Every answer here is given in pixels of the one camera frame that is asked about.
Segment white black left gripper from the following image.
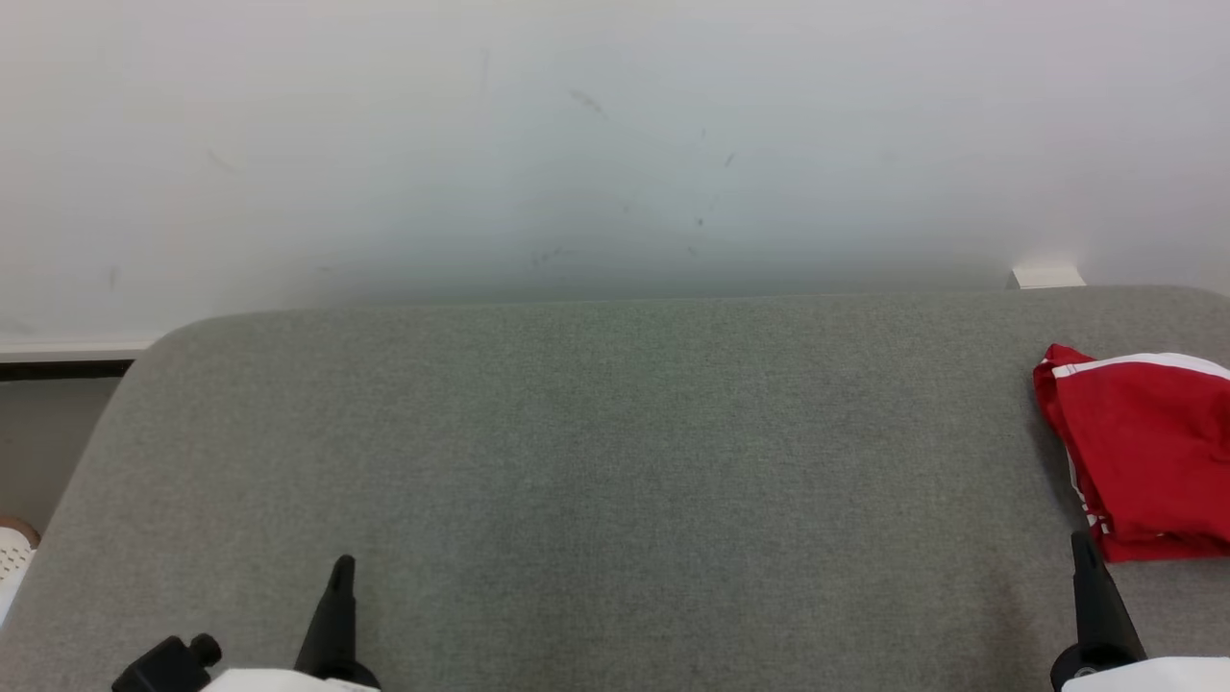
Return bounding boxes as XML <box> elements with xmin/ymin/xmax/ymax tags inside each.
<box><xmin>111</xmin><ymin>555</ymin><xmax>381</xmax><ymax>692</ymax></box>

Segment red jersey shirt white sleeves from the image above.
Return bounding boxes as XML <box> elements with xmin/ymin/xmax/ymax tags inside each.
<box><xmin>1067</xmin><ymin>452</ymin><xmax>1230</xmax><ymax>564</ymax></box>

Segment white perforated laundry basket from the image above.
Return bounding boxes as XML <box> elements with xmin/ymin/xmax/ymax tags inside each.
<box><xmin>0</xmin><ymin>519</ymin><xmax>41</xmax><ymax>626</ymax></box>

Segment red shorts white side stripes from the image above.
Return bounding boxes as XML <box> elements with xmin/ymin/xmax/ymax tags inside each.
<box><xmin>1033</xmin><ymin>344</ymin><xmax>1230</xmax><ymax>551</ymax></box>

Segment small white box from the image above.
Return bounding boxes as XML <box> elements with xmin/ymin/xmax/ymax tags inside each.
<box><xmin>1009</xmin><ymin>264</ymin><xmax>1087</xmax><ymax>291</ymax></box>

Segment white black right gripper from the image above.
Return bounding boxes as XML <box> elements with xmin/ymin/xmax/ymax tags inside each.
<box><xmin>1049</xmin><ymin>531</ymin><xmax>1230</xmax><ymax>692</ymax></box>

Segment white skirting board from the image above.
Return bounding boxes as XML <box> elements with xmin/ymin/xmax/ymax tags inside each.
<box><xmin>0</xmin><ymin>335</ymin><xmax>164</xmax><ymax>365</ymax></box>

